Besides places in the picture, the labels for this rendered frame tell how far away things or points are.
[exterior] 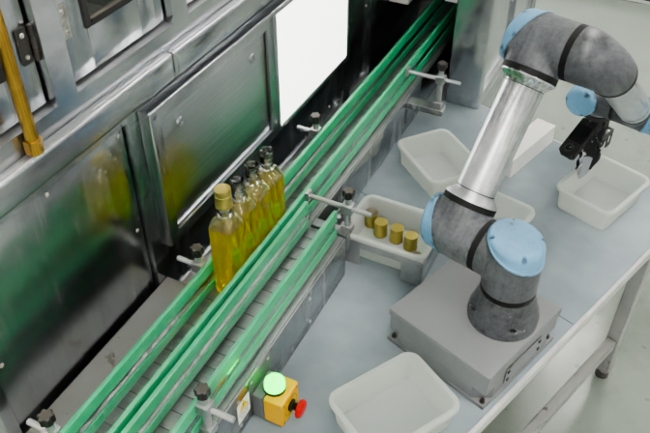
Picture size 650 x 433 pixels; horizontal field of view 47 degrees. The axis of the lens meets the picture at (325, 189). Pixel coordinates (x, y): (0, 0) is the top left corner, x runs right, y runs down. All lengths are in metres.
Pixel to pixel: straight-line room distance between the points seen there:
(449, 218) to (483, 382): 0.34
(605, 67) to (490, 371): 0.64
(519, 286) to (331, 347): 0.45
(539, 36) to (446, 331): 0.63
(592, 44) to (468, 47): 0.92
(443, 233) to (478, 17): 0.94
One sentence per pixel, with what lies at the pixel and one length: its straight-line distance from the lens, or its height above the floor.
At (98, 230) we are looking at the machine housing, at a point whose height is 1.13.
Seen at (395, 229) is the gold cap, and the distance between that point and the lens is 1.91.
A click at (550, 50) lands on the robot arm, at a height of 1.38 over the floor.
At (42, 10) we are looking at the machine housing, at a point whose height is 1.59.
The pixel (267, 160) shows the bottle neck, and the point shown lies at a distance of 1.62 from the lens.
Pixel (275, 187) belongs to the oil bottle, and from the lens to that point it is 1.64.
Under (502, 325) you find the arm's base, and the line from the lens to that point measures 1.62.
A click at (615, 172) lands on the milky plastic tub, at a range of 2.26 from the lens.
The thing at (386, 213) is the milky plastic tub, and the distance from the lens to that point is 1.97.
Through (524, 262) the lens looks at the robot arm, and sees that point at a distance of 1.51.
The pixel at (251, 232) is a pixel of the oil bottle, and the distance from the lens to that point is 1.61.
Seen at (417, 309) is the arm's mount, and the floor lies 0.85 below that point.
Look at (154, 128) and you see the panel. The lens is 1.46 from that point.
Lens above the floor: 2.10
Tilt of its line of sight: 39 degrees down
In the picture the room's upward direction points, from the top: straight up
